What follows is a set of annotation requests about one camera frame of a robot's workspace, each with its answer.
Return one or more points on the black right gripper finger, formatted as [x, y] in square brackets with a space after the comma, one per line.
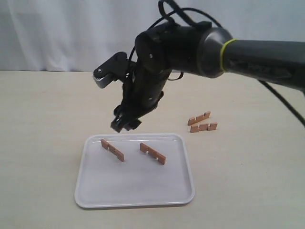
[118, 124]
[132, 125]

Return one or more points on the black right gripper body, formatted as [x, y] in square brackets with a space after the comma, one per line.
[141, 93]

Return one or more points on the wooden notched piece two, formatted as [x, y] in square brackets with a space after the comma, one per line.
[106, 145]

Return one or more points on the wooden notched piece one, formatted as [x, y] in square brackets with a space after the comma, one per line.
[152, 153]

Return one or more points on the wooden notched piece three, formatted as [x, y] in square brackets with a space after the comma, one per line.
[194, 120]

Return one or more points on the wooden notched piece four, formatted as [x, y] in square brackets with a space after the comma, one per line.
[203, 127]

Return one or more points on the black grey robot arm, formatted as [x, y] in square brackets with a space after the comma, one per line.
[208, 53]

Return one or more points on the white plastic tray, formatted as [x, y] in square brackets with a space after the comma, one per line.
[140, 181]

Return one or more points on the white backdrop curtain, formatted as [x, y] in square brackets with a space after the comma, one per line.
[79, 35]

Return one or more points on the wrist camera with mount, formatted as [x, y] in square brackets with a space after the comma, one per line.
[118, 67]

